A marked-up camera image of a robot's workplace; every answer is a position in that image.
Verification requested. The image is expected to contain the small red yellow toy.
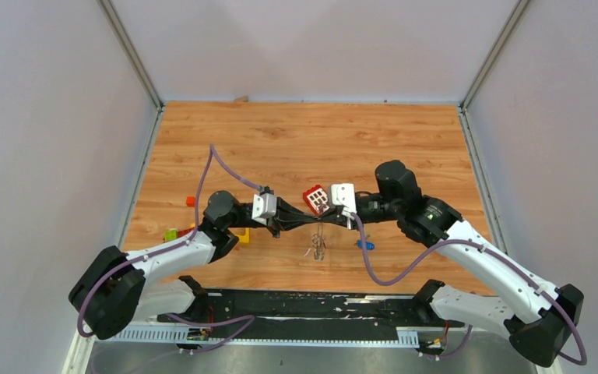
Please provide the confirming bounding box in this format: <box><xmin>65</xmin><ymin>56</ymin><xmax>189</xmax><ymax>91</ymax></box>
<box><xmin>163</xmin><ymin>224</ymin><xmax>195</xmax><ymax>242</ymax></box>

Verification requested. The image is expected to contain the grey metal keyring disc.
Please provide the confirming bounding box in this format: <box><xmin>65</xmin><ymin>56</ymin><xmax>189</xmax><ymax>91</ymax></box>
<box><xmin>311</xmin><ymin>223</ymin><xmax>326</xmax><ymax>261</ymax></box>

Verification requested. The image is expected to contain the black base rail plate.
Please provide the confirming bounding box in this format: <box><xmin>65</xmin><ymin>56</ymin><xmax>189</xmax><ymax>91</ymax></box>
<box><xmin>180</xmin><ymin>288</ymin><xmax>463</xmax><ymax>341</ymax></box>

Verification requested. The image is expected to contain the red window toy block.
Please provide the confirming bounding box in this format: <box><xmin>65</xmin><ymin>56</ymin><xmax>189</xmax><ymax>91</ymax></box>
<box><xmin>302</xmin><ymin>184</ymin><xmax>331</xmax><ymax>216</ymax></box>

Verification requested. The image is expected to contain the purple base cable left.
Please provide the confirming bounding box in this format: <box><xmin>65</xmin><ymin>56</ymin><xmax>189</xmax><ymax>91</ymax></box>
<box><xmin>167</xmin><ymin>312</ymin><xmax>256</xmax><ymax>357</ymax></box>

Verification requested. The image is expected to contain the white slotted cable duct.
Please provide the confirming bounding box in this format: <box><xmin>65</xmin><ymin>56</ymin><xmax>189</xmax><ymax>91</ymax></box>
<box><xmin>107</xmin><ymin>325</ymin><xmax>420</xmax><ymax>348</ymax></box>

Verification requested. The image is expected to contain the yellow triangular toy block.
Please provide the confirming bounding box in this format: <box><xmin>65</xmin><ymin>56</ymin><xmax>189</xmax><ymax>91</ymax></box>
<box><xmin>236</xmin><ymin>228</ymin><xmax>251</xmax><ymax>245</ymax></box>

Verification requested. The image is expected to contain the blue key tag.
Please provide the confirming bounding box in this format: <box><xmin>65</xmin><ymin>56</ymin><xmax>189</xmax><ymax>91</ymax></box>
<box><xmin>354</xmin><ymin>239</ymin><xmax>375</xmax><ymax>251</ymax></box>

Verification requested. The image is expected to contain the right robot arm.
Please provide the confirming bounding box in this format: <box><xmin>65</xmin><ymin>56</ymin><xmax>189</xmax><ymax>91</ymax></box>
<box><xmin>315</xmin><ymin>160</ymin><xmax>588</xmax><ymax>367</ymax></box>

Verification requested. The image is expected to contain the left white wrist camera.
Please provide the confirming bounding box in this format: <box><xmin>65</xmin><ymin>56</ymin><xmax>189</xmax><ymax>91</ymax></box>
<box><xmin>251</xmin><ymin>192</ymin><xmax>277</xmax><ymax>226</ymax></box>

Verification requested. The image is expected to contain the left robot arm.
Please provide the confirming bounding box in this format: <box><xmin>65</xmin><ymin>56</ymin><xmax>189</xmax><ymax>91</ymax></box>
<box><xmin>69</xmin><ymin>189</ymin><xmax>320</xmax><ymax>340</ymax></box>

